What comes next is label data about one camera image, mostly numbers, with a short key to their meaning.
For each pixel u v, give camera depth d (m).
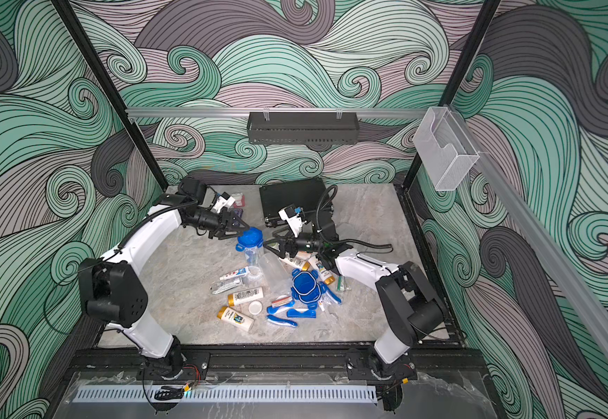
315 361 0.74
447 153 0.76
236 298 0.85
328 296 0.86
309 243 0.72
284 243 0.71
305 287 0.88
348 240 0.69
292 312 0.83
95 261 0.46
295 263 0.92
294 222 0.73
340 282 0.89
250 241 0.85
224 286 0.88
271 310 0.83
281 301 0.85
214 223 0.73
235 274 0.91
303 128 1.04
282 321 0.81
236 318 0.80
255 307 0.83
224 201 0.79
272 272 0.94
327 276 0.90
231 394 0.76
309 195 1.15
